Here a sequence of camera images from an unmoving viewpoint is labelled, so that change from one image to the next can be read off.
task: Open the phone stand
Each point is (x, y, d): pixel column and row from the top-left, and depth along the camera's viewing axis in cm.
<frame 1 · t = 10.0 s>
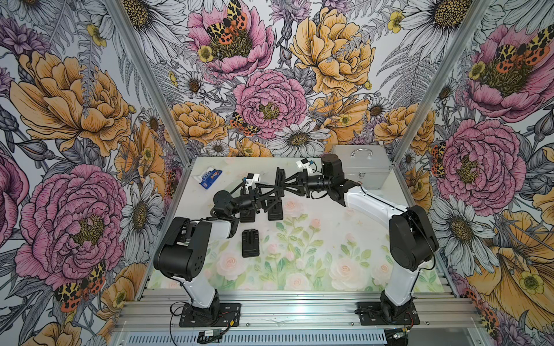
left hand: (279, 196, 78), fingers open
right hand: (283, 188, 79), fingers open
front left phone stand: (250, 243, 91), point 3 cm above the table
silver metal case: (370, 166, 103), point 14 cm above the table
blue white packet: (209, 176, 114), point 3 cm above the table

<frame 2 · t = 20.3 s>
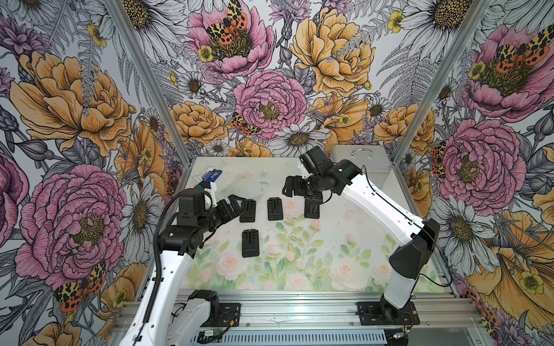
left hand: (238, 212, 74), fingers open
right hand: (294, 197, 77), fingers open
front right phone stand: (311, 209, 97), point 7 cm above the table
the other named things where they were.

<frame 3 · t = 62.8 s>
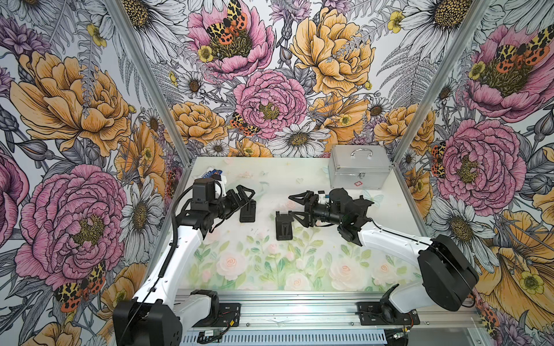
left hand: (247, 204, 79), fingers open
right hand: (288, 208, 78), fingers open
back right phone stand: (284, 225, 89), point 9 cm above the table
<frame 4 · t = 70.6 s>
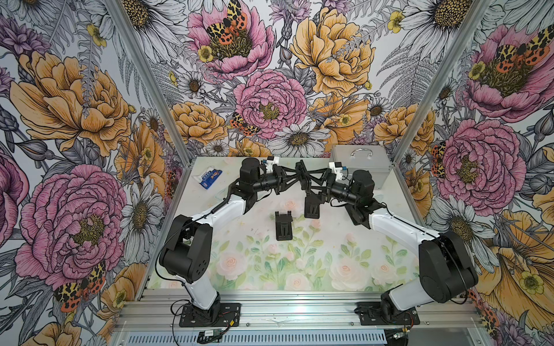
left hand: (302, 178, 79), fingers open
right hand: (304, 184, 78), fingers open
